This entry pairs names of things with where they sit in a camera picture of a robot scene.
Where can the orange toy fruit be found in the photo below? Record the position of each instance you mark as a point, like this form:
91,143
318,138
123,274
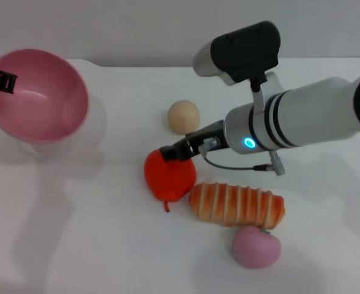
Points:
170,179

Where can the pink toy peach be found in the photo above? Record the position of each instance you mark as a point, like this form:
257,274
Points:
256,248

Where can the beige toy ball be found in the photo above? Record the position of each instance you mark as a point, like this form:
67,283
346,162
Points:
183,118

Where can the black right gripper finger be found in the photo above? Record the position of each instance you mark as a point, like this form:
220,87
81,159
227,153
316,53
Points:
177,151

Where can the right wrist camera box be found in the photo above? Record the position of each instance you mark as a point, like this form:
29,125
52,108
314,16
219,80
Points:
244,52

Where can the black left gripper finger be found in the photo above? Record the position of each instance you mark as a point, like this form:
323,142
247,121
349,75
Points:
1,81

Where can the orange striped toy bread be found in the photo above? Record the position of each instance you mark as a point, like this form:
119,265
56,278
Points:
238,205

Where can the pink plastic bowl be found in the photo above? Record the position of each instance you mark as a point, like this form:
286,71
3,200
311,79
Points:
36,98

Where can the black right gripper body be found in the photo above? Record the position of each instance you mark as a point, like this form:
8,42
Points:
209,137

